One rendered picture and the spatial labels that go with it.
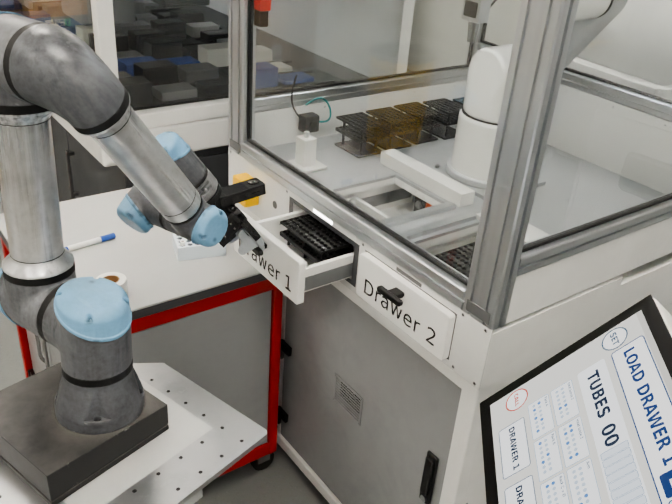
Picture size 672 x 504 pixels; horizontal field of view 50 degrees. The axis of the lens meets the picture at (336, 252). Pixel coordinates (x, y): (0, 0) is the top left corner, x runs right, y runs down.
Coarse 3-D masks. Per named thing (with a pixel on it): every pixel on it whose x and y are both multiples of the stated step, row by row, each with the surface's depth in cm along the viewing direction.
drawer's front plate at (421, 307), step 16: (368, 256) 159; (368, 272) 159; (384, 272) 154; (368, 288) 160; (400, 288) 151; (416, 288) 148; (384, 304) 157; (416, 304) 148; (432, 304) 144; (400, 320) 154; (416, 320) 149; (432, 320) 145; (448, 320) 141; (416, 336) 150; (448, 336) 143; (432, 352) 147; (448, 352) 145
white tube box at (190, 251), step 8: (176, 240) 185; (184, 240) 185; (176, 248) 184; (184, 248) 182; (192, 248) 183; (200, 248) 184; (208, 248) 185; (216, 248) 186; (224, 248) 186; (184, 256) 183; (192, 256) 184; (200, 256) 185; (208, 256) 186; (216, 256) 187
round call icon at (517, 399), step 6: (516, 390) 108; (522, 390) 107; (510, 396) 108; (516, 396) 107; (522, 396) 106; (528, 396) 105; (504, 402) 108; (510, 402) 107; (516, 402) 106; (522, 402) 105; (528, 402) 104; (510, 408) 106; (516, 408) 105
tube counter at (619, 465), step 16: (592, 432) 90; (608, 432) 88; (624, 432) 86; (608, 448) 86; (624, 448) 84; (608, 464) 84; (624, 464) 83; (608, 480) 83; (624, 480) 81; (640, 480) 79; (624, 496) 80; (640, 496) 78
